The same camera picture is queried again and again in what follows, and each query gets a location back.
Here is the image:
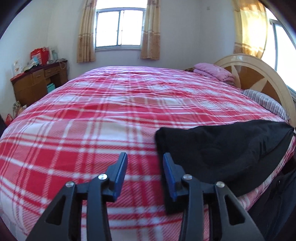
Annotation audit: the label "black pants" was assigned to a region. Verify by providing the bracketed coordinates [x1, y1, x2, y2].
[154, 120, 294, 197]

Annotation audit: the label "dark jacket sleeve forearm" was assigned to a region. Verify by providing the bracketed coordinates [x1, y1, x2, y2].
[248, 170, 295, 240]

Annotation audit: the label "red plaid bed cover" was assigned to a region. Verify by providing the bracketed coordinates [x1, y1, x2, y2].
[0, 66, 296, 241]

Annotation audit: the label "red bag on floor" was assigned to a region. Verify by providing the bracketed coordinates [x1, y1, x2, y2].
[5, 113, 14, 126]

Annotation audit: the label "wooden desk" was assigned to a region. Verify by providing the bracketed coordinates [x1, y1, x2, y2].
[11, 59, 68, 106]

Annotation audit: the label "striped pillow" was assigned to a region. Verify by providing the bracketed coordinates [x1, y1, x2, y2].
[242, 89, 290, 122]

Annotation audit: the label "folded pink blanket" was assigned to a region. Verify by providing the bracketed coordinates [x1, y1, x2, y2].
[193, 63, 235, 86]

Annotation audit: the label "white card on desk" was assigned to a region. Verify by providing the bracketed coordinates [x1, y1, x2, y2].
[14, 60, 22, 76]

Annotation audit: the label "round wooden headboard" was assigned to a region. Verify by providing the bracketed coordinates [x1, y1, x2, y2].
[215, 54, 295, 127]

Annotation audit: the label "red gift bag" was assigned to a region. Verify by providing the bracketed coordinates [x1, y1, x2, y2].
[30, 47, 50, 65]

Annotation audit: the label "left back curtain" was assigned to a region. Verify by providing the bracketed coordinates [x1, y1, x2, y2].
[77, 0, 97, 63]

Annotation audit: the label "right back curtain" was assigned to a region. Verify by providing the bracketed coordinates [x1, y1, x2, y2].
[140, 0, 161, 60]

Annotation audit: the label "side window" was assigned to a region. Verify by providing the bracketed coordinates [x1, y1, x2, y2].
[262, 9, 295, 91]

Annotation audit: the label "back window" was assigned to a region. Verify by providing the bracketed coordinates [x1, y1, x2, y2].
[95, 0, 147, 49]

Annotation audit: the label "yellow side curtain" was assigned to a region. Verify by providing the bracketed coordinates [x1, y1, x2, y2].
[232, 0, 268, 59]

